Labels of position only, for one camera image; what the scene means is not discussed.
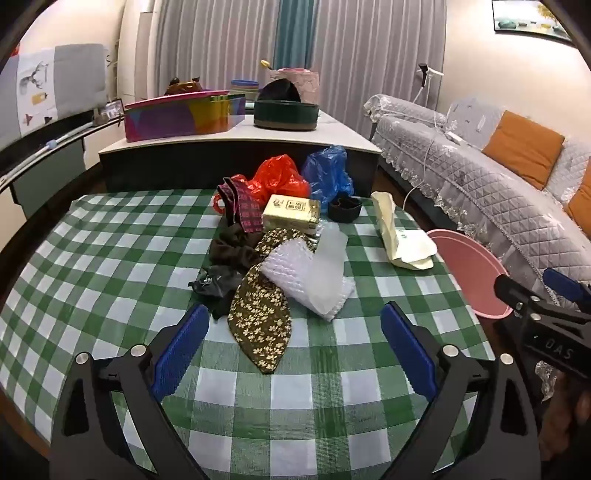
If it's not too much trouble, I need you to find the white floor stand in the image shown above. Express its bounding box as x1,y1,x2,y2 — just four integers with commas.
413,62,445,104

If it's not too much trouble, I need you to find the dark TV cabinet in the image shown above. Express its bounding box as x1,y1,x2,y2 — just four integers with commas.
0,111,88,208

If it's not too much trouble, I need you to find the grey deer-print cover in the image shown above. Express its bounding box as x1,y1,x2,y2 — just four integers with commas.
0,44,109,148

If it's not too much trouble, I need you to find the cream paper bag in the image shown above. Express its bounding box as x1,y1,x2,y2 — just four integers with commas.
370,191,438,271

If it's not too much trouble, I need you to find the orange cushion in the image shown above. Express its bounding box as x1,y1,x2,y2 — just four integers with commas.
564,161,591,227
481,110,566,190

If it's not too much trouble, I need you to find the red plastic bag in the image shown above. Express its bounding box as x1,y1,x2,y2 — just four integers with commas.
213,154,311,214

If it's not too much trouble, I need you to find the white bubble wrap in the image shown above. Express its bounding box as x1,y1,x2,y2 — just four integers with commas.
261,240,356,321

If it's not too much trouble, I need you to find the black hat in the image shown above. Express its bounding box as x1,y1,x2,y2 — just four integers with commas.
257,78,302,103

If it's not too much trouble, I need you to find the white-topped coffee table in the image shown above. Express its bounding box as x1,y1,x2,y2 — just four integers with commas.
98,108,382,195

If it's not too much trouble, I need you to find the grey curtain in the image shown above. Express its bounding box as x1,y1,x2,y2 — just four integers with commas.
152,0,446,112

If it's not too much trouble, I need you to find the small photo frame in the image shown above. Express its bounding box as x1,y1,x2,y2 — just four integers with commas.
95,98,125,124

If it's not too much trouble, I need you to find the brown ornament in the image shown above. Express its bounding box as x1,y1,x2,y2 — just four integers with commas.
166,76,204,95

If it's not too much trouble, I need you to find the frosted plastic pouch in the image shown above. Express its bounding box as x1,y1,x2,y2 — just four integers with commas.
305,222,349,315

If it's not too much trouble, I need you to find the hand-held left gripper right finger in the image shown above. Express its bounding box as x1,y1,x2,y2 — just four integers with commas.
379,301,541,480

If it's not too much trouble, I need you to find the person's right hand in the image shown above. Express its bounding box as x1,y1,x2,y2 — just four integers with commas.
539,370,591,463

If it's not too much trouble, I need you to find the white rod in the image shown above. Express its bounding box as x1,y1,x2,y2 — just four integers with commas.
0,122,93,185

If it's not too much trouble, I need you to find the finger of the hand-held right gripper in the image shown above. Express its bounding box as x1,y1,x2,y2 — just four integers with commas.
493,274,556,320
542,268,591,308

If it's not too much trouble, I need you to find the white cable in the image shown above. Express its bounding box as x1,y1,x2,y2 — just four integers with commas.
403,131,455,209

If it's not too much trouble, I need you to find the green checked tablecloth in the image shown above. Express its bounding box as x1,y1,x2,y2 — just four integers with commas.
0,187,497,480

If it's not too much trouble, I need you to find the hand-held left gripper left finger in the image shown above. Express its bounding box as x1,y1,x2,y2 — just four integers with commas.
50,304,211,480

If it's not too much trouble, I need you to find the framed wall picture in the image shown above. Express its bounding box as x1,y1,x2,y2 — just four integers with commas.
491,0,573,44

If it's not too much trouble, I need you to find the blue plastic bag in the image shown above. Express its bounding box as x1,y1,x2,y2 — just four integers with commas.
301,145,355,213

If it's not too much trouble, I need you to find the yellow tissue pack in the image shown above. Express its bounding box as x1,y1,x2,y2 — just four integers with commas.
261,194,321,236

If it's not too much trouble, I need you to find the pink black checked packet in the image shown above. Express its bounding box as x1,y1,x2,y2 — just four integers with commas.
217,178,264,234

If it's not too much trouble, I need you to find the colourful storage box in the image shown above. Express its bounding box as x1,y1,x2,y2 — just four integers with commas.
124,90,247,143

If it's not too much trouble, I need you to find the black ring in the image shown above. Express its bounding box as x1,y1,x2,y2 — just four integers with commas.
328,195,363,223

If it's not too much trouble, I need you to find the pink basin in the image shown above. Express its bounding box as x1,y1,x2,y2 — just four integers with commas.
425,229,514,319

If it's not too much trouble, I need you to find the stack of plastic bowls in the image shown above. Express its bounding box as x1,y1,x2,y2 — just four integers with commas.
230,79,260,101

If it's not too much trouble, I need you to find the brown floral cloth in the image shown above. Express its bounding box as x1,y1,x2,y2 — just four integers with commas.
228,228,319,374

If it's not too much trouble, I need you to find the teal curtain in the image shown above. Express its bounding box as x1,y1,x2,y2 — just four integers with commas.
272,0,319,70

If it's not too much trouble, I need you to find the pink quilted basket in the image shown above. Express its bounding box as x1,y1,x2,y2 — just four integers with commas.
276,68,321,104

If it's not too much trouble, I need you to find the grey quilted sofa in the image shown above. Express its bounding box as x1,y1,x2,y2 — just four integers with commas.
364,93,591,319

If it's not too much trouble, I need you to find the green round tin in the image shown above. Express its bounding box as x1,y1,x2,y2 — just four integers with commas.
253,99,320,132

